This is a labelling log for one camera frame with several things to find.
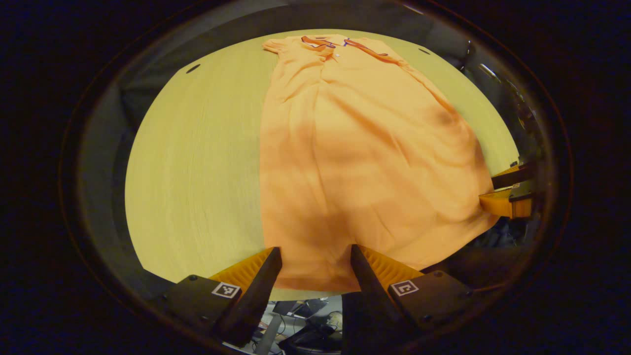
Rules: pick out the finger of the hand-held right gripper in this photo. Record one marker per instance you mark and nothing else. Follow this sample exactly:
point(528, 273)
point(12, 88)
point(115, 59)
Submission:
point(503, 204)
point(512, 178)

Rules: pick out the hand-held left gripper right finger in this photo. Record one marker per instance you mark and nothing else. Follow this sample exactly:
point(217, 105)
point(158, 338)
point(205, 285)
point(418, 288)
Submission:
point(369, 291)

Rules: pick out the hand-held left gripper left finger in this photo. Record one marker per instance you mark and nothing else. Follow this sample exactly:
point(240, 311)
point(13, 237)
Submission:
point(256, 291)

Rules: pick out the orange T-shirt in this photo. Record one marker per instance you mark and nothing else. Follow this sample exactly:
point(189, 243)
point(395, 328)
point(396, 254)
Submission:
point(369, 172)

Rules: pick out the dark equipment on floor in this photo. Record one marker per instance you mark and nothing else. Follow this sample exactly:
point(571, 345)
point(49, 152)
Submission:
point(310, 335)

